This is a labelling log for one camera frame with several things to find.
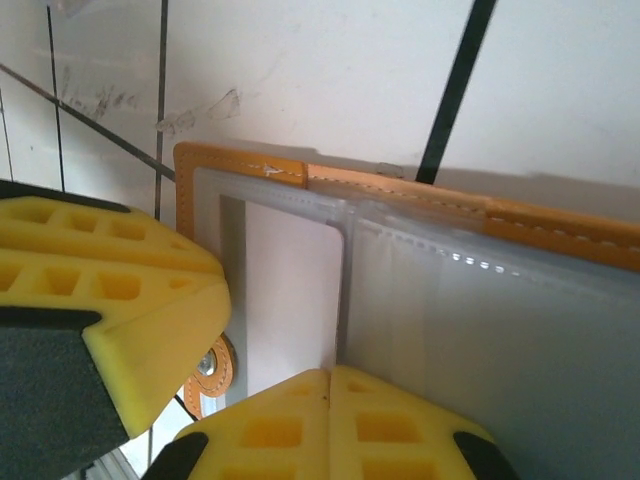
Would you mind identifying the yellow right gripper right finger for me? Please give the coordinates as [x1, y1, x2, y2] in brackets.
[330, 366, 521, 480]

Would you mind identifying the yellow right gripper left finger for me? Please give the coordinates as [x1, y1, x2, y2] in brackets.
[144, 368, 331, 480]

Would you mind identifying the orange leather card holder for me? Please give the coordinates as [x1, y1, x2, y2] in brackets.
[172, 141, 640, 480]

